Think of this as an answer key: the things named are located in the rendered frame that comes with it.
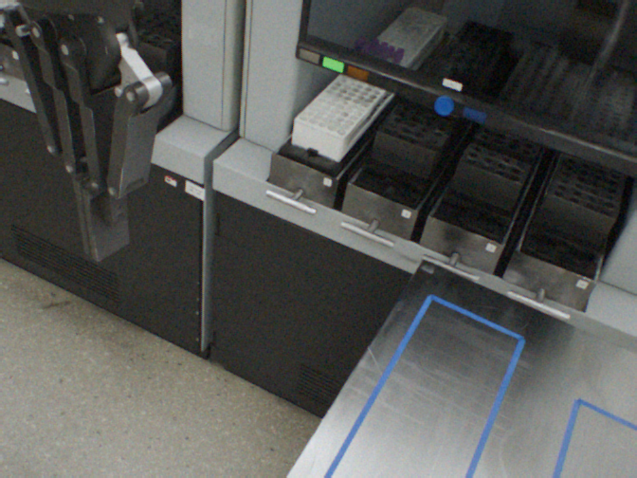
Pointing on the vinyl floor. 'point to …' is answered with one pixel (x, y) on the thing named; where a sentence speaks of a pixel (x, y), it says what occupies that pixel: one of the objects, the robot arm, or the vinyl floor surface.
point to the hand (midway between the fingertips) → (102, 212)
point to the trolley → (478, 394)
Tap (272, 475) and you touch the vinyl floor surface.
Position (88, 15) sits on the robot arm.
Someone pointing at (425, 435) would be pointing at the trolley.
